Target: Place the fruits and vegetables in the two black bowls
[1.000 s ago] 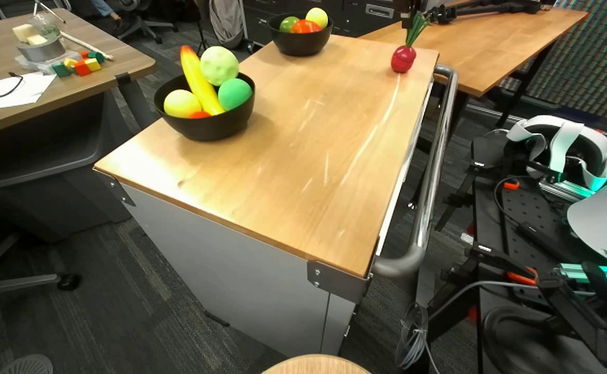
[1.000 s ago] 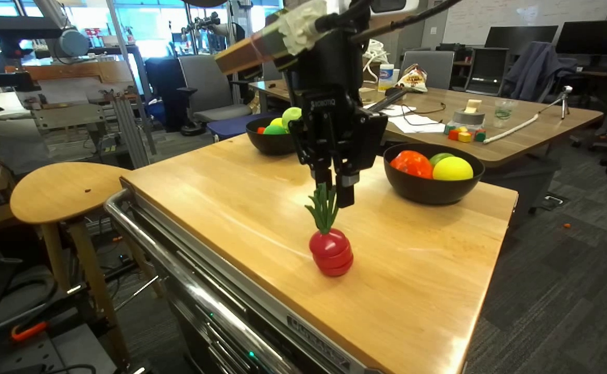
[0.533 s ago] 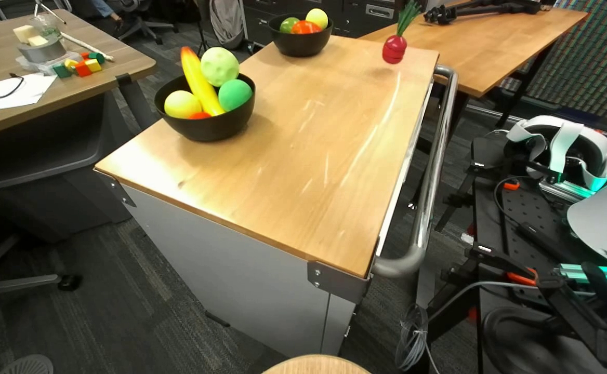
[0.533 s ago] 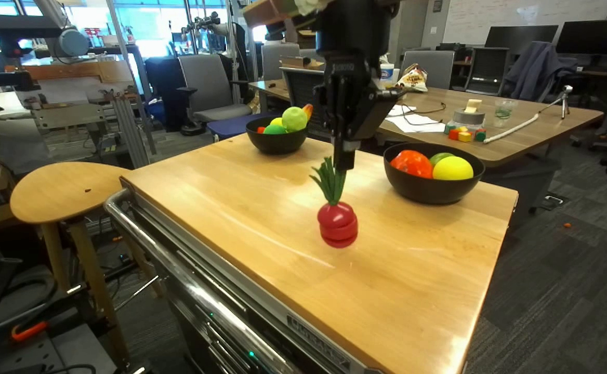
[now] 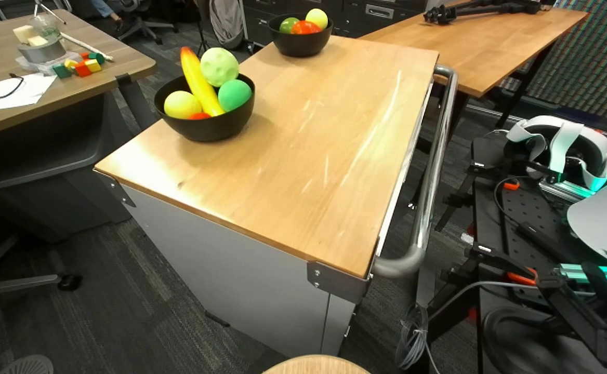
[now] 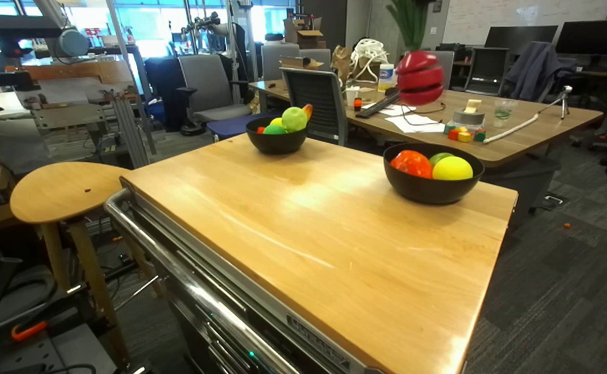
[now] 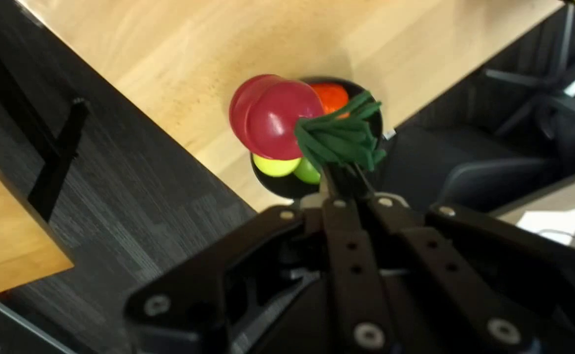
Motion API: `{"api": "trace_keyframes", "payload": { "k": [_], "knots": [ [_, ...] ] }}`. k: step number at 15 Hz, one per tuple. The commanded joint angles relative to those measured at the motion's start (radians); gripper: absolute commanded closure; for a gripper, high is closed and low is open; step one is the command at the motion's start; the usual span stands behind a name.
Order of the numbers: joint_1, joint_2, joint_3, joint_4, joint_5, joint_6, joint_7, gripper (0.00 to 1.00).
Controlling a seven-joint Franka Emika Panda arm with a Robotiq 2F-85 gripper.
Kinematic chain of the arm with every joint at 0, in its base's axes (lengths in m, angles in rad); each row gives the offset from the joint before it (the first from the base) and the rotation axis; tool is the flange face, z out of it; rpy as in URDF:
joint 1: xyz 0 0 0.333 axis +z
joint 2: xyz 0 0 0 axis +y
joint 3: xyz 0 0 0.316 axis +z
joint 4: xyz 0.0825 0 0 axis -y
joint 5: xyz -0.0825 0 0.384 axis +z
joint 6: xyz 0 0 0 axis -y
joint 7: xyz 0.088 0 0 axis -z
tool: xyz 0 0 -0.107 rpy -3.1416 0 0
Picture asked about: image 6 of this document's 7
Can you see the green smooth ball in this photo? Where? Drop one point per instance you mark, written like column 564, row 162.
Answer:
column 275, row 129

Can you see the light green dimpled ball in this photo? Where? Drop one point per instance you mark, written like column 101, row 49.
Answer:
column 294, row 118

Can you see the orange toy bell pepper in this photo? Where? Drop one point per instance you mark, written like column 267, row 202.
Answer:
column 410, row 164

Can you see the yellow toy lemon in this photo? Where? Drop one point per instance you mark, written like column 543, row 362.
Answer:
column 454, row 168

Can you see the red toy radish green leaves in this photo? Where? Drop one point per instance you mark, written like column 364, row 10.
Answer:
column 421, row 75

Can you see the grey background robot arm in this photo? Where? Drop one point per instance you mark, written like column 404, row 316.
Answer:
column 72, row 42

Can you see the black bowl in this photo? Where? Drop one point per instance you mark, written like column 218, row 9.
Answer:
column 428, row 189
column 275, row 144

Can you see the blue upholstered chair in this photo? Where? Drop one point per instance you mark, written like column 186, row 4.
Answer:
column 230, row 125

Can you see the small orange object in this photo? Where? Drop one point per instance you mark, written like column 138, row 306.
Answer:
column 358, row 104

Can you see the long black bar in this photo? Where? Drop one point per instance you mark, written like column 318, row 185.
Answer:
column 378, row 104

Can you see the white paper sheet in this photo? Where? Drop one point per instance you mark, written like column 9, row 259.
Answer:
column 413, row 123

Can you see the white plastic bottle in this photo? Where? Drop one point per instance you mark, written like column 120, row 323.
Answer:
column 386, row 75

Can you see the grey office chair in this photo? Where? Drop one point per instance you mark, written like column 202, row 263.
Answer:
column 210, row 84
column 449, row 65

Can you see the red toy block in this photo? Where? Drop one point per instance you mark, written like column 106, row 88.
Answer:
column 454, row 133

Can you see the yellow toy block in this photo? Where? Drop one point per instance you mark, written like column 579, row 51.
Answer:
column 465, row 136

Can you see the clear plastic container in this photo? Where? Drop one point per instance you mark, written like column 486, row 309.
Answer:
column 471, row 117

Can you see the green toy block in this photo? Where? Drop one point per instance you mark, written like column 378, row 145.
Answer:
column 481, row 137

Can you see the clear plastic cup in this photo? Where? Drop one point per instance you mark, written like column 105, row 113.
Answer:
column 504, row 111

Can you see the white stick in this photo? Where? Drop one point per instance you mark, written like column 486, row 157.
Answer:
column 517, row 127

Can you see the round wooden stool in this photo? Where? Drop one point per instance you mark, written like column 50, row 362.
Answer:
column 61, row 189

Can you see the black monitor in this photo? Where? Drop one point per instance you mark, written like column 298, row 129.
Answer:
column 595, row 36
column 498, row 33

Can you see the dark blue jacket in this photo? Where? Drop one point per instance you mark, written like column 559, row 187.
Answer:
column 533, row 69

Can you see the wooden office desk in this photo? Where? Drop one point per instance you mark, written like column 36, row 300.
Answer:
column 575, row 117

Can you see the aluminium frame rack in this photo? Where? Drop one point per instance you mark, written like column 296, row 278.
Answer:
column 87, row 115

